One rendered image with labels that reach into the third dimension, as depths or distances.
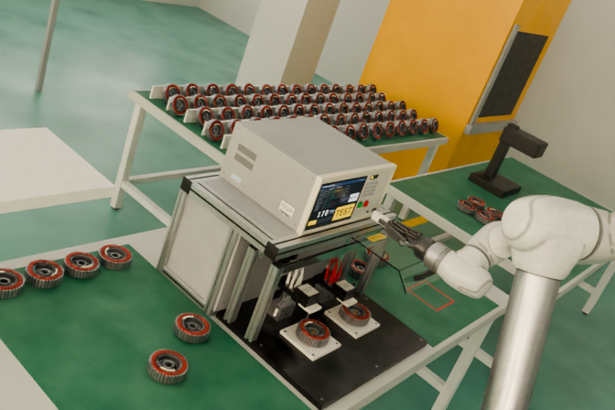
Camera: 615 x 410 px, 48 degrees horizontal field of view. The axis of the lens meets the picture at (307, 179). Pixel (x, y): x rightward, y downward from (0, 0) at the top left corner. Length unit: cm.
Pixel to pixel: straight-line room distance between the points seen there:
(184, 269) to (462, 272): 91
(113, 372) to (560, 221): 121
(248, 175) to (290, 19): 393
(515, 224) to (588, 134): 576
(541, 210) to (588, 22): 583
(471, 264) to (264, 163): 71
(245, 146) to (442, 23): 379
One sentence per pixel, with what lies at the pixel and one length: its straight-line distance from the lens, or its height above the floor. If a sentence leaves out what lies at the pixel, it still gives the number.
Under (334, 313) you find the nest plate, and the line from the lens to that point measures 247.
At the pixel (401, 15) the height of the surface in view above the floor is 136.
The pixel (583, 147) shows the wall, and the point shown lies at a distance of 734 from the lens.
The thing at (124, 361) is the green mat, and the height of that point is 75.
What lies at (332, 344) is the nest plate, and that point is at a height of 78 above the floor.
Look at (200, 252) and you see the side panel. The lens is 227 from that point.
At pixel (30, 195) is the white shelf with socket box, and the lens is 177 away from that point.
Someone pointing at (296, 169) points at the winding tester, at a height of 129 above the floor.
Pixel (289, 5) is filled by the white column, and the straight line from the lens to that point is 609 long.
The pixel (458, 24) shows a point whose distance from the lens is 577.
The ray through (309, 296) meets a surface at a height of 92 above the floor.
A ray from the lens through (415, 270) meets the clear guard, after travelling 237.
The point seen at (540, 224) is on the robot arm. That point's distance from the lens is 157.
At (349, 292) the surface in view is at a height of 87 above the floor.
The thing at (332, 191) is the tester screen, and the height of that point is 126.
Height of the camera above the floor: 207
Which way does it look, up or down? 22 degrees down
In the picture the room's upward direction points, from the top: 21 degrees clockwise
